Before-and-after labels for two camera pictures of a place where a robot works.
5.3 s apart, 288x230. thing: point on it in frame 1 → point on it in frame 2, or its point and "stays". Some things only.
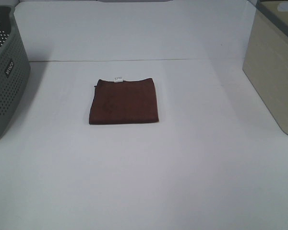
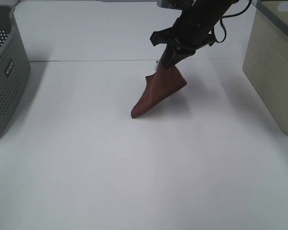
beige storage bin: [270, 60] stays
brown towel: [128, 101] → [165, 81]
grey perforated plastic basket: [10, 71] stays
